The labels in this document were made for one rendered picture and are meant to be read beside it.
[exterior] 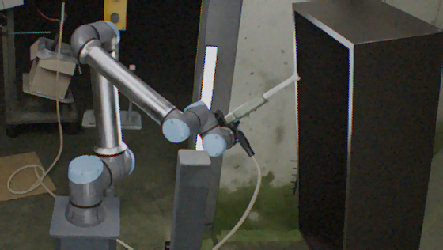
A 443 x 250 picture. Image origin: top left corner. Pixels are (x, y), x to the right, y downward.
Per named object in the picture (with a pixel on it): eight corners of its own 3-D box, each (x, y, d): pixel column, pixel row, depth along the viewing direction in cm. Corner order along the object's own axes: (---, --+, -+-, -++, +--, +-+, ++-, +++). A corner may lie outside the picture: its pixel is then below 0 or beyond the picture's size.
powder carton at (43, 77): (21, 70, 455) (34, 28, 443) (67, 82, 474) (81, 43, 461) (21, 92, 410) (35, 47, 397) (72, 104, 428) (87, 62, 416)
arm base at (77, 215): (63, 226, 225) (62, 208, 221) (66, 202, 242) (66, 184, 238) (106, 227, 228) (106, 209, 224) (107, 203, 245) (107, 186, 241)
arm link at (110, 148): (89, 184, 241) (73, 23, 215) (113, 170, 255) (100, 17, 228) (114, 191, 234) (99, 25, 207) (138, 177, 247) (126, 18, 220)
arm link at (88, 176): (61, 197, 228) (60, 163, 221) (87, 182, 242) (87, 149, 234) (86, 210, 222) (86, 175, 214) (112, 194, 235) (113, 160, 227)
